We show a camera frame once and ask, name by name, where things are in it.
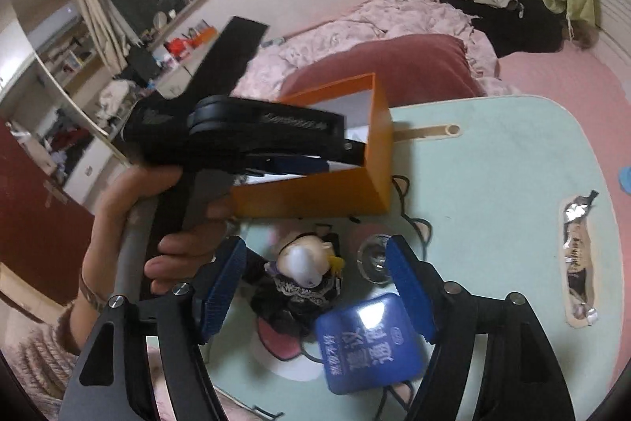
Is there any patterned bracelet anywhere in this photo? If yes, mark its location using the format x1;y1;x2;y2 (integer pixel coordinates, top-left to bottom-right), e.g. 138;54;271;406
79;270;106;311

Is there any beige curtain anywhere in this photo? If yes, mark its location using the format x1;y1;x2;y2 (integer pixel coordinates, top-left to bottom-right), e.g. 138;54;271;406
64;0;134;71

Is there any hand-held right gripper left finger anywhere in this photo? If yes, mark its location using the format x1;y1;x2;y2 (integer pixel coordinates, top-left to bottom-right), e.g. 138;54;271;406
58;236;247;421

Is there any black lace cloth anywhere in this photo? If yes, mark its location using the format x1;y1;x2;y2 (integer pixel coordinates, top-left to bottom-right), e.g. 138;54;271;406
251;273;341;338

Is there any person's left hand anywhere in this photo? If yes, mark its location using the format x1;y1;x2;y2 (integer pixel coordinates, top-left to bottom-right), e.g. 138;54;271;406
84;165;235;298

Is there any pink floral blanket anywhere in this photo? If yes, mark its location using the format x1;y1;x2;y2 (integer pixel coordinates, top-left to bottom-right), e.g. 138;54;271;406
237;0;501;101

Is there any grey white fur pompom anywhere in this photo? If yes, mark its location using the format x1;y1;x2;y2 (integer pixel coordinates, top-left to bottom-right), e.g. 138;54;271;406
278;243;329;286

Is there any white air conditioner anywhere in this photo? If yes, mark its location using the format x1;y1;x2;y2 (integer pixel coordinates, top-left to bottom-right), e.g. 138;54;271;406
27;4;84;52

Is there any foil snack packet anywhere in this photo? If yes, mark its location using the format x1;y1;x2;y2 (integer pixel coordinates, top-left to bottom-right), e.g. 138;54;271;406
559;190;601;329

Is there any clear glass cup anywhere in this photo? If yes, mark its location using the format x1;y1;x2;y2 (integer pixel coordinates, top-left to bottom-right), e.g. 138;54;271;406
357;234;395;286

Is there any small doll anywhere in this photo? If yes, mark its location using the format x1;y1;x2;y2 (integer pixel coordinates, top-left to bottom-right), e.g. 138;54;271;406
266;231;346;288

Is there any cream plastic tube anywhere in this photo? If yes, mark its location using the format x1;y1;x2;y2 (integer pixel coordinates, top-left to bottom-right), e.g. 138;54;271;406
393;123;461;142

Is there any person's left forearm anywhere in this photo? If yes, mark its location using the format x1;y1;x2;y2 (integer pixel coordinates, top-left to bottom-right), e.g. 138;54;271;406
5;253;114;419

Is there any black monitor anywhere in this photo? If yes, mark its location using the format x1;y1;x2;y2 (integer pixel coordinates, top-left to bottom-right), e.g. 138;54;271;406
125;46;159;81

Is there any blue plastic item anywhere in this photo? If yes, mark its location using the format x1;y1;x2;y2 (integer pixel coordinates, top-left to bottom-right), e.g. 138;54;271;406
314;293;427;395

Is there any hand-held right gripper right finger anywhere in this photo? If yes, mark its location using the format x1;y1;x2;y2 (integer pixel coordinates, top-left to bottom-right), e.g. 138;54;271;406
385;234;577;421

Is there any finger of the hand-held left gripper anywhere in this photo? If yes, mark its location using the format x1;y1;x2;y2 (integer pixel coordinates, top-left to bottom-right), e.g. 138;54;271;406
227;98;368;168
237;152;331;178

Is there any dusty red pillow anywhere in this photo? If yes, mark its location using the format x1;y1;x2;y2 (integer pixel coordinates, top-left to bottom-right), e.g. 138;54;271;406
278;34;489;106

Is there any orange cardboard box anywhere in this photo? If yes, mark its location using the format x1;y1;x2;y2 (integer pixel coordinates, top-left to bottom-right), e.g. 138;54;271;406
229;73;395;221

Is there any pink bed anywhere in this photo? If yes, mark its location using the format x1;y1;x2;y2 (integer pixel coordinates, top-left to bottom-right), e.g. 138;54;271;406
237;0;631;190

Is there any small orange box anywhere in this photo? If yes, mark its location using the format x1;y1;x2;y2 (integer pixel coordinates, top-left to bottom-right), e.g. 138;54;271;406
190;26;218;49

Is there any white shelf desk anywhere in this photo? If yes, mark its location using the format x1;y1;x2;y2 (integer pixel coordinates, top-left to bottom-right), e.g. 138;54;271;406
0;2;131;205

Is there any white crumpled cloth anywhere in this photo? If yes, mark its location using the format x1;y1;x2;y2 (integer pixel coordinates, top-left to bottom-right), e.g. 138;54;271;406
96;78;139;126

